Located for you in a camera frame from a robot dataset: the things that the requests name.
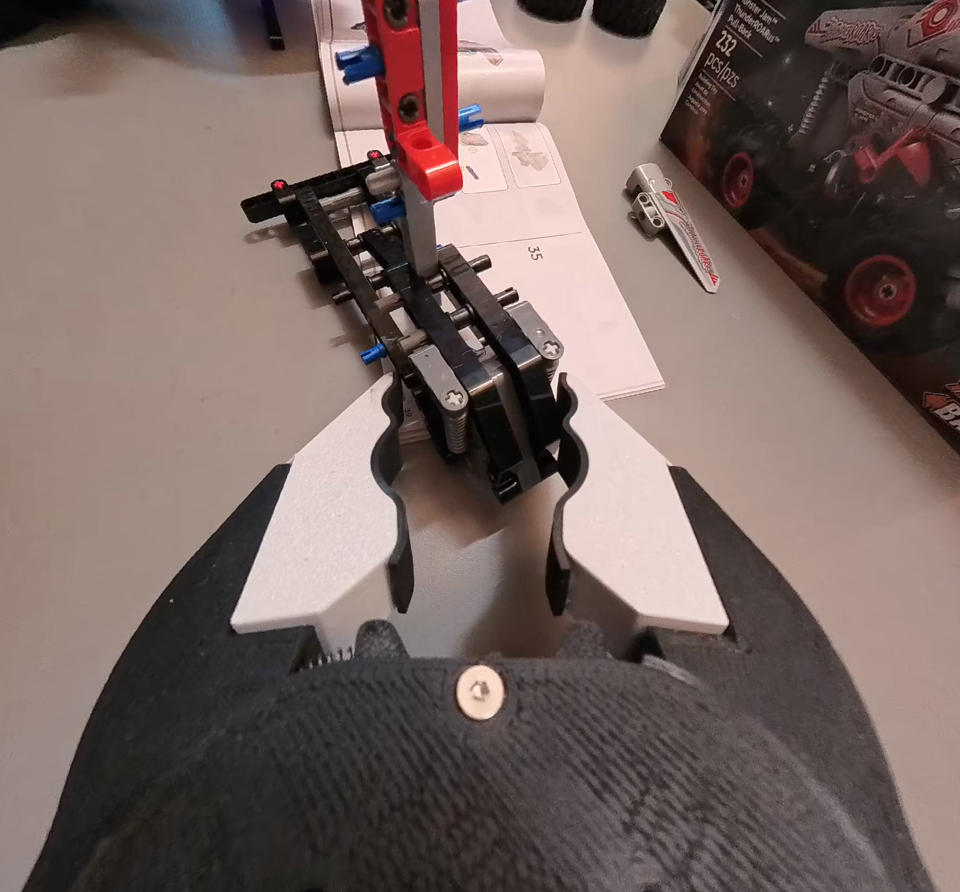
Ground black toy truck chassis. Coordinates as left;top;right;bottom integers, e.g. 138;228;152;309
240;0;580;506

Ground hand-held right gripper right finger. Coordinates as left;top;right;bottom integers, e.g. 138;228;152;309
546;373;731;657

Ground white instruction booklet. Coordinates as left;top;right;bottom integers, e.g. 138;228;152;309
306;0;667;447

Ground toy truck set box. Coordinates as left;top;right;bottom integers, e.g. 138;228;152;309
659;0;960;455

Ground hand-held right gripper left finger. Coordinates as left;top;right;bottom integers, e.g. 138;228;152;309
231;374;415;654

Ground grey toy panel with sticker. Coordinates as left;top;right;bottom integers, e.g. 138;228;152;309
624;163;722;295

